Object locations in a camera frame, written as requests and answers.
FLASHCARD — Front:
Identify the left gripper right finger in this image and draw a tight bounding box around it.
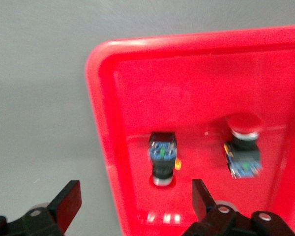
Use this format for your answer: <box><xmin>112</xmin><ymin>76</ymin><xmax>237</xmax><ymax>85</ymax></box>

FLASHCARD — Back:
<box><xmin>181</xmin><ymin>179</ymin><xmax>253</xmax><ymax>236</ymax></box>

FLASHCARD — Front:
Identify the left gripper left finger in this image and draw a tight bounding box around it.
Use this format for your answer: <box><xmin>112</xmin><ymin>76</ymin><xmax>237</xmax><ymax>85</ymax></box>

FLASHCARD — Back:
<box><xmin>22</xmin><ymin>180</ymin><xmax>82</xmax><ymax>236</ymax></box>

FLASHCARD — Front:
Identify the red mushroom push button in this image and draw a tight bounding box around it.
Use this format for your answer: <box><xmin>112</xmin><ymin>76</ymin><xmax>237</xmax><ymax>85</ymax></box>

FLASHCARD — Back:
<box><xmin>147</xmin><ymin>132</ymin><xmax>182</xmax><ymax>187</ymax></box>
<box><xmin>223</xmin><ymin>114</ymin><xmax>264</xmax><ymax>179</ymax></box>

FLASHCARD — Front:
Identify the red plastic tray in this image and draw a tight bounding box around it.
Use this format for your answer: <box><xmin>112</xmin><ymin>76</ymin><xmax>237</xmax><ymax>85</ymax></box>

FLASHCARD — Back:
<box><xmin>85</xmin><ymin>24</ymin><xmax>295</xmax><ymax>236</ymax></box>

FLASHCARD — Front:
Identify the dark grey table mat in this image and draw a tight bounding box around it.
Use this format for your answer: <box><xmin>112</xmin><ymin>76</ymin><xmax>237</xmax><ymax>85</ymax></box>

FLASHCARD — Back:
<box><xmin>0</xmin><ymin>0</ymin><xmax>295</xmax><ymax>236</ymax></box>

